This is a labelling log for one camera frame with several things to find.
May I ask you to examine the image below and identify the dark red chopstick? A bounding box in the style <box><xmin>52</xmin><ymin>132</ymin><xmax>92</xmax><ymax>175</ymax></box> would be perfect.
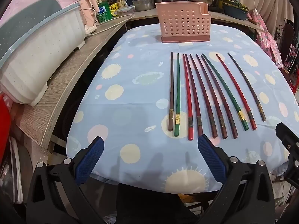
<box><xmin>185</xmin><ymin>54</ymin><xmax>204</xmax><ymax>137</ymax></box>
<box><xmin>189</xmin><ymin>54</ymin><xmax>218</xmax><ymax>139</ymax></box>
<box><xmin>196</xmin><ymin>55</ymin><xmax>228</xmax><ymax>139</ymax></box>
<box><xmin>200</xmin><ymin>55</ymin><xmax>239</xmax><ymax>139</ymax></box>

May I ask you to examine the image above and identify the blue basin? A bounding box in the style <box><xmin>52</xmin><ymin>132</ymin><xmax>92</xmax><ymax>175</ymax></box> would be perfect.
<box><xmin>222</xmin><ymin>1</ymin><xmax>249</xmax><ymax>21</ymax></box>

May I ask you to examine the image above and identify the green plastic container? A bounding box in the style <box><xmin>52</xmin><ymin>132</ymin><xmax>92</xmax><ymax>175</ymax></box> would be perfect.
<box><xmin>96</xmin><ymin>1</ymin><xmax>113</xmax><ymax>24</ymax></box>

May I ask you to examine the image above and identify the red plastic object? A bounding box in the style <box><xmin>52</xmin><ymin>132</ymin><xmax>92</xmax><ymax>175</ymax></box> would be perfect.
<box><xmin>0</xmin><ymin>93</ymin><xmax>12</xmax><ymax>150</ymax></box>

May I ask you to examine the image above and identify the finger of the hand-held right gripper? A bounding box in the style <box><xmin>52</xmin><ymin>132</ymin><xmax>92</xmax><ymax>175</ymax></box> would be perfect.
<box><xmin>284</xmin><ymin>153</ymin><xmax>299</xmax><ymax>185</ymax></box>
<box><xmin>275</xmin><ymin>122</ymin><xmax>299</xmax><ymax>153</ymax></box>

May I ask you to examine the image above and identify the wooden counter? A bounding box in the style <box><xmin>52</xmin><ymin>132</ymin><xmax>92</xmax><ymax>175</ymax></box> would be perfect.
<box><xmin>10</xmin><ymin>8</ymin><xmax>269</xmax><ymax>148</ymax></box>

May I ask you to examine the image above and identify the white power cable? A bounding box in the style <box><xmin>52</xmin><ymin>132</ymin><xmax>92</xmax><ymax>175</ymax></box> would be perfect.
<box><xmin>84</xmin><ymin>14</ymin><xmax>136</xmax><ymax>38</ymax></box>

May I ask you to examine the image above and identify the pink kitchen appliance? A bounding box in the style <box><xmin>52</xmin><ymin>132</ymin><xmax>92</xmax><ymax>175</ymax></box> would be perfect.
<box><xmin>78</xmin><ymin>0</ymin><xmax>98</xmax><ymax>35</ymax></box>

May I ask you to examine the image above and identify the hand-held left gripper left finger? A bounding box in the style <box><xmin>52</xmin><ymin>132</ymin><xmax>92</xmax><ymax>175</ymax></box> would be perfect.
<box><xmin>27</xmin><ymin>136</ymin><xmax>105</xmax><ymax>224</ymax></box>

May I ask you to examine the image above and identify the brown chopstick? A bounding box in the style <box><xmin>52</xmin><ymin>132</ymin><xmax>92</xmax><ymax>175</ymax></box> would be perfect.
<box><xmin>167</xmin><ymin>52</ymin><xmax>174</xmax><ymax>132</ymax></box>
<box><xmin>227</xmin><ymin>52</ymin><xmax>267</xmax><ymax>122</ymax></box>

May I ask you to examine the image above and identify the green chopstick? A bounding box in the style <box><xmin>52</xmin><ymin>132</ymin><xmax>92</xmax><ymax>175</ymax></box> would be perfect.
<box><xmin>173</xmin><ymin>53</ymin><xmax>181</xmax><ymax>137</ymax></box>
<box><xmin>202</xmin><ymin>53</ymin><xmax>249</xmax><ymax>131</ymax></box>

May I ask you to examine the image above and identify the white dish rack with lid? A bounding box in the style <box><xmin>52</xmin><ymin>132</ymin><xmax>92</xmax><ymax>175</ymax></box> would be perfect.
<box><xmin>0</xmin><ymin>0</ymin><xmax>86</xmax><ymax>107</ymax></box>

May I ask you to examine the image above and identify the small metal pot with lid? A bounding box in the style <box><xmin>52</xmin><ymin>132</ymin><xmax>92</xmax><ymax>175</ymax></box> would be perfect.
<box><xmin>132</xmin><ymin>0</ymin><xmax>155</xmax><ymax>12</ymax></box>

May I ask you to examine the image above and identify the pink floral cloth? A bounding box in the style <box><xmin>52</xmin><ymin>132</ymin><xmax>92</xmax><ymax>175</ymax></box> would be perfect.
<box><xmin>247</xmin><ymin>9</ymin><xmax>284</xmax><ymax>68</ymax></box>

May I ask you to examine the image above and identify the clear food container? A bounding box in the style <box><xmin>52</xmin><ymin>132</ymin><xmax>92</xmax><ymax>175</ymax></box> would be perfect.
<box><xmin>116</xmin><ymin>5</ymin><xmax>135</xmax><ymax>17</ymax></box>

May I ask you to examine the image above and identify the blue printed tablecloth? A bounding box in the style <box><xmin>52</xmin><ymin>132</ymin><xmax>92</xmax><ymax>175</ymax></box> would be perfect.
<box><xmin>66</xmin><ymin>25</ymin><xmax>299</xmax><ymax>195</ymax></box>

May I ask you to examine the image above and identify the pink perforated plastic basket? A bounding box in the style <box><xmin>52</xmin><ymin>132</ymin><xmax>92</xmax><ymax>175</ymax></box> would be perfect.
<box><xmin>155</xmin><ymin>1</ymin><xmax>212</xmax><ymax>44</ymax></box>

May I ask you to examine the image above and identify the black metal chair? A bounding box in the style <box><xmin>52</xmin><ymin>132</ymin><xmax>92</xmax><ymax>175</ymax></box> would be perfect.
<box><xmin>276</xmin><ymin>20</ymin><xmax>299</xmax><ymax>59</ymax></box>

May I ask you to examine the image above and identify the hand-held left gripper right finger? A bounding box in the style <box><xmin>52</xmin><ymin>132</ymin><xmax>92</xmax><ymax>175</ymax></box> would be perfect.
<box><xmin>197</xmin><ymin>134</ymin><xmax>276</xmax><ymax>224</ymax></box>

